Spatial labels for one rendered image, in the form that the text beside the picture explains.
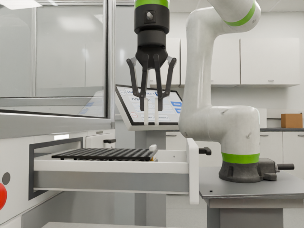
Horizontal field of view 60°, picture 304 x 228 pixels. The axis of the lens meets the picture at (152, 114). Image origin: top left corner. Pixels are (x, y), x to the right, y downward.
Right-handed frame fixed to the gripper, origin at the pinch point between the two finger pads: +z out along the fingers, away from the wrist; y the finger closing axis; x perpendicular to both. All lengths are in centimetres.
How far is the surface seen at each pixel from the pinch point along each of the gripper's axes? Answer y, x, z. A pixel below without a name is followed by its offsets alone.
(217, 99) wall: 67, 370, -34
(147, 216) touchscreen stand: -12, 87, 57
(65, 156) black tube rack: -17.9, -11.2, 10.3
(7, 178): -22.8, -23.8, 12.7
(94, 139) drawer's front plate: -21.1, 18.2, 8.4
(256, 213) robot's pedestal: 30.9, 18.4, 30.9
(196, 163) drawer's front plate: 10.5, -16.9, 10.5
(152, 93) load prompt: -10, 97, -15
